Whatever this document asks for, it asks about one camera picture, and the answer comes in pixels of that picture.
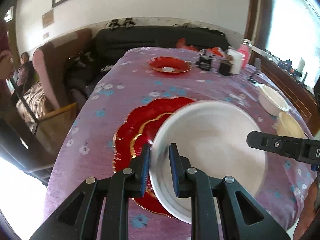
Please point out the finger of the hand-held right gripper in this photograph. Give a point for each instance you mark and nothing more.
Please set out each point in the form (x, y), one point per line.
(270, 142)

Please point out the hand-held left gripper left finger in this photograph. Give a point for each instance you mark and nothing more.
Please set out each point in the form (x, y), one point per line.
(145, 172)

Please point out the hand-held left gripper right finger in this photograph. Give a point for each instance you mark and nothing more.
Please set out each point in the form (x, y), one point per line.
(174, 172)

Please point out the cream bowl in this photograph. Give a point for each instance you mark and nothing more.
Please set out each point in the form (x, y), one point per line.
(290, 127)

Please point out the white bowl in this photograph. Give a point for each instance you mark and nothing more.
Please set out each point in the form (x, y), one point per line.
(272, 100)

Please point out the red scalloped glass plate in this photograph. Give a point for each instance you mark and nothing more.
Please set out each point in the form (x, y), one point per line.
(160, 63)
(135, 130)

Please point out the large white plate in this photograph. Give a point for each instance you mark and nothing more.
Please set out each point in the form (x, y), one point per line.
(212, 140)

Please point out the person's right forearm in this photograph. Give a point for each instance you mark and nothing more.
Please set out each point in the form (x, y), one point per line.
(312, 205)

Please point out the metal phone stand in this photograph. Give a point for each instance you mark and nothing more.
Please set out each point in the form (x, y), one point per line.
(256, 70)

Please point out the dark sill ornament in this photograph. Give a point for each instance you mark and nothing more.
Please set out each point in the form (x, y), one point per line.
(287, 65)

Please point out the white bottle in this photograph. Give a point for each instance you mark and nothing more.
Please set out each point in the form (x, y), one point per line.
(302, 65)

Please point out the pink bottle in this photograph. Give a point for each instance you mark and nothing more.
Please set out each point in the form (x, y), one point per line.
(245, 52)

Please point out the dark wooden chair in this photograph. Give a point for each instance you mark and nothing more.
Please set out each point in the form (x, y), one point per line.
(55, 125)

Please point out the black power supply box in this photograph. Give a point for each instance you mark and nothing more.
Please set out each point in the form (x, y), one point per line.
(206, 61)

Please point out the orange plastic bag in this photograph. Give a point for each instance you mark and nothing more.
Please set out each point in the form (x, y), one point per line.
(217, 51)

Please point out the window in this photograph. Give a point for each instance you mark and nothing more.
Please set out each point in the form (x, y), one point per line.
(290, 20)

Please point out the red plastic bag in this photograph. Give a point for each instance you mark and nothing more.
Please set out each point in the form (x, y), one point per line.
(186, 45)

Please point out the black device with red light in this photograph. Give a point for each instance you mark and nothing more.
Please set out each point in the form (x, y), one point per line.
(76, 62)
(87, 57)

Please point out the black sofa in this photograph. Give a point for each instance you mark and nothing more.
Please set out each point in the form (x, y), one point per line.
(140, 40)

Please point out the brown armchair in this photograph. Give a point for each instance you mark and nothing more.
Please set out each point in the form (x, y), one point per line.
(55, 75)

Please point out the patterned blanket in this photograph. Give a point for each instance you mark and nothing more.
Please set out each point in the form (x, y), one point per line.
(32, 100)

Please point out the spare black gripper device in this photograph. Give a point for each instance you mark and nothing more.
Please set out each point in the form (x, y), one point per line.
(129, 23)
(113, 24)

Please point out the wooden door glass panels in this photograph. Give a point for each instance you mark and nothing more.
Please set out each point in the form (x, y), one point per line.
(8, 13)

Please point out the wall socket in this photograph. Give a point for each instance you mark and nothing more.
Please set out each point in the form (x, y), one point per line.
(45, 35)

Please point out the wall plaque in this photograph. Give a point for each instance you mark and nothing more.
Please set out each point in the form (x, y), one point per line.
(48, 18)

